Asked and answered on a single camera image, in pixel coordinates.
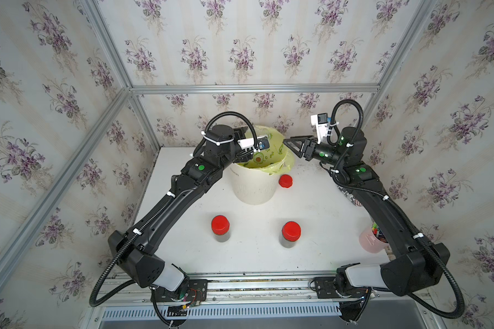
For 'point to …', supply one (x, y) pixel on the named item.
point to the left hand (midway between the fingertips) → (245, 131)
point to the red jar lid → (285, 181)
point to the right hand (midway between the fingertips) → (292, 141)
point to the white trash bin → (254, 186)
